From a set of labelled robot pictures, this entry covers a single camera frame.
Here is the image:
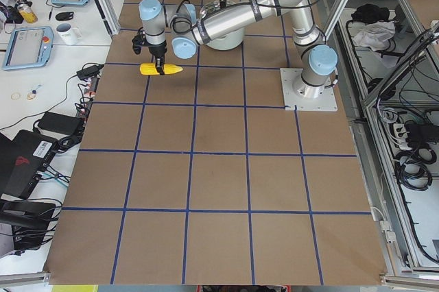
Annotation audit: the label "white mug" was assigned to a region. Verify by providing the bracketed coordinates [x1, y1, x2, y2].
[56, 23, 82, 45]

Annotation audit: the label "black computer mouse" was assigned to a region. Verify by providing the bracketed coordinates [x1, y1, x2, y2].
[55, 11, 74, 21]

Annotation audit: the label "yellow drink can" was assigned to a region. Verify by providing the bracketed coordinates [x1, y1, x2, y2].
[17, 3, 38, 23]

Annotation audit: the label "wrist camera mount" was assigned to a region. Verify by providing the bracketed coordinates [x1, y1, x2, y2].
[132, 32, 146, 55]

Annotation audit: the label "black power adapter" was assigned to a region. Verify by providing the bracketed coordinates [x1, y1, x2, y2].
[37, 112, 84, 136]

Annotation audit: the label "black laptop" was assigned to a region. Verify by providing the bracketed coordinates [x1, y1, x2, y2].
[1, 130, 58, 199]

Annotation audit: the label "pale green electric pot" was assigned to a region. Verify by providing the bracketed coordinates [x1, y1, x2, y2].
[206, 28, 245, 51]

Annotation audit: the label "black cloth pile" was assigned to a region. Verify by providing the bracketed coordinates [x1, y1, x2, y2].
[351, 3, 390, 24]

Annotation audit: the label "yellow corn cob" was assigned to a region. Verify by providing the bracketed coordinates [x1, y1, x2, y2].
[139, 63, 183, 75]

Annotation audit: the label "blue teach pendant near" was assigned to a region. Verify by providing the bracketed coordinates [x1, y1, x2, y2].
[2, 26, 54, 71]

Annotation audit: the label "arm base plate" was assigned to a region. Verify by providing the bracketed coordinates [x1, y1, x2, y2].
[280, 68, 338, 112]

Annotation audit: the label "coiled black cables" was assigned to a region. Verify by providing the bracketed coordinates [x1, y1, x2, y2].
[394, 154, 433, 192]

